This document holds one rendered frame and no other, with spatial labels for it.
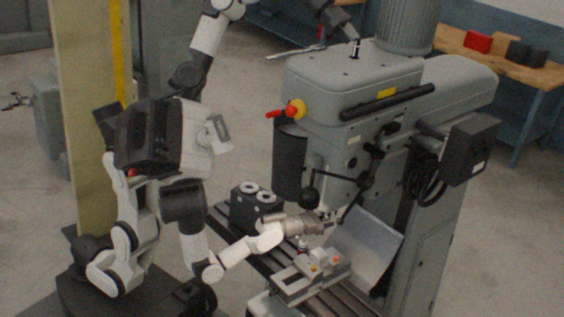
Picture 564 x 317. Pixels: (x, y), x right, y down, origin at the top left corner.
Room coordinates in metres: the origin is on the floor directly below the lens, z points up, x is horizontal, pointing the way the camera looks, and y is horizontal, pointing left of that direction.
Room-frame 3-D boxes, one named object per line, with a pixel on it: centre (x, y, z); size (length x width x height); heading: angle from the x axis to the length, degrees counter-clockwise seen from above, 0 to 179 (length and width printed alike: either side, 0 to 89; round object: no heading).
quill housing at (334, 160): (1.62, -0.18, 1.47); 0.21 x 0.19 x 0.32; 45
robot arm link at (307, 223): (1.58, -0.10, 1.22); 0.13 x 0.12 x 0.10; 28
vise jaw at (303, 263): (1.57, -0.15, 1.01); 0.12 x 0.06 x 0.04; 43
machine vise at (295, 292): (1.59, -0.16, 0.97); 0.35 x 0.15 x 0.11; 133
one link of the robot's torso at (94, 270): (1.75, 0.71, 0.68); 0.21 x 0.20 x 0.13; 58
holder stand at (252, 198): (1.90, 0.10, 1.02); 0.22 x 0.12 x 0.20; 56
